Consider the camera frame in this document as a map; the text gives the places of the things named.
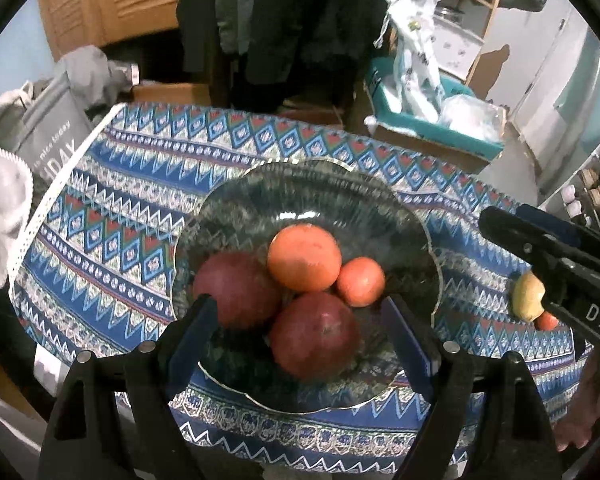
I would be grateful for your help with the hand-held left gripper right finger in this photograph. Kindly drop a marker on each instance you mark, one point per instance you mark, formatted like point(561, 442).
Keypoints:
point(405, 345)

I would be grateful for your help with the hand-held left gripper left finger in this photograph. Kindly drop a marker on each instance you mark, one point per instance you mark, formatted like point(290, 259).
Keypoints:
point(190, 350)

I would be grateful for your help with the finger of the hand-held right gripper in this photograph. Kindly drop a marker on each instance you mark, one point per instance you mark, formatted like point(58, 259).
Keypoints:
point(555, 222)
point(510, 232)

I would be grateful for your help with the small tangerine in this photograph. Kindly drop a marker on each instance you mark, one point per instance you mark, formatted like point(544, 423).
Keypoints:
point(361, 281)
point(546, 321)

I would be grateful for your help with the yellow lemon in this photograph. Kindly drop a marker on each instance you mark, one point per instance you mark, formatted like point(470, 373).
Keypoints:
point(525, 296)

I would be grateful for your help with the red apple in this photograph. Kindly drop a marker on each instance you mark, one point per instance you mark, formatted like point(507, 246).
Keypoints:
point(314, 335)
point(235, 287)

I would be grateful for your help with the large orange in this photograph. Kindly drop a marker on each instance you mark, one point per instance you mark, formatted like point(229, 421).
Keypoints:
point(304, 258)

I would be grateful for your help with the dark green glass plate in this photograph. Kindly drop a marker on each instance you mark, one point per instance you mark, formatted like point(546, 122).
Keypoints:
point(305, 195)

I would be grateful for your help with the person's right hand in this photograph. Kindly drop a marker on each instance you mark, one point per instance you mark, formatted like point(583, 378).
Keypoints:
point(595, 410)

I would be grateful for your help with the shoe rack with shoes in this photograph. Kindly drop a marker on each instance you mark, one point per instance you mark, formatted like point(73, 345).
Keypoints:
point(587, 177)

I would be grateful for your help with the large cardboard box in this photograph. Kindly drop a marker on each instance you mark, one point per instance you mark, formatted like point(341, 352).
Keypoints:
point(430, 152)

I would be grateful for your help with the clear plastic bag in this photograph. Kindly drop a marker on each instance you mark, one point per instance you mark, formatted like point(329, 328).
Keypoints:
point(472, 115)

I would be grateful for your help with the teal plastic crate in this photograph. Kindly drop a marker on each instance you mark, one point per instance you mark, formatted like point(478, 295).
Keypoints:
point(430, 130)

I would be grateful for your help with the white door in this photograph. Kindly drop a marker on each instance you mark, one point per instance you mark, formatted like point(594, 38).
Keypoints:
point(530, 60)

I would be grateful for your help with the blue patterned tablecloth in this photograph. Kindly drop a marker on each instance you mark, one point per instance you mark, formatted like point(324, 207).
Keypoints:
point(130, 185)

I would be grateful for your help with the white perforated basket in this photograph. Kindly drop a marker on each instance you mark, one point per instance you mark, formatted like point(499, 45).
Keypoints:
point(460, 50)

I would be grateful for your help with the white printed rice bag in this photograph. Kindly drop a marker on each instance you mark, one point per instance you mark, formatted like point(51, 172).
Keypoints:
point(417, 60)

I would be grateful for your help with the steel pot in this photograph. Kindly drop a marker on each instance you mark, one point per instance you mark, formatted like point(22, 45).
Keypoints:
point(450, 14)

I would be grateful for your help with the flat cardboard box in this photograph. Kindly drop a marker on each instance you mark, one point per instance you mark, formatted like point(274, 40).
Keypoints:
point(315, 112)

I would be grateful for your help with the wooden shelf unit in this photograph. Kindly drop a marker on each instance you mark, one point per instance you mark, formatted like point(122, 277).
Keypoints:
point(497, 0)

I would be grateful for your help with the white fleece garment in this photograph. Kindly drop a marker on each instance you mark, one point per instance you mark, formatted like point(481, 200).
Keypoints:
point(2, 200)

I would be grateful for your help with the grey tote bag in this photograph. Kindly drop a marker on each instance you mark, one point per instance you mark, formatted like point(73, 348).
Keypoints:
point(50, 135)

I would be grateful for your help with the wooden drawer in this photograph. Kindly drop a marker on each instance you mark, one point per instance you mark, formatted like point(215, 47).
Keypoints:
point(170, 92)

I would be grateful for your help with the black hooded coat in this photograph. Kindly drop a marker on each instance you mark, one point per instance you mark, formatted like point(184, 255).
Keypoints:
point(305, 35)

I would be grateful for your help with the grey clothes pile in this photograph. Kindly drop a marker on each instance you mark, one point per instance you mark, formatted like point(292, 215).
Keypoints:
point(85, 70)

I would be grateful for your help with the grey jacket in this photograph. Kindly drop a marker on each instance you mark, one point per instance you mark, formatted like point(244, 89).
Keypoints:
point(235, 5)

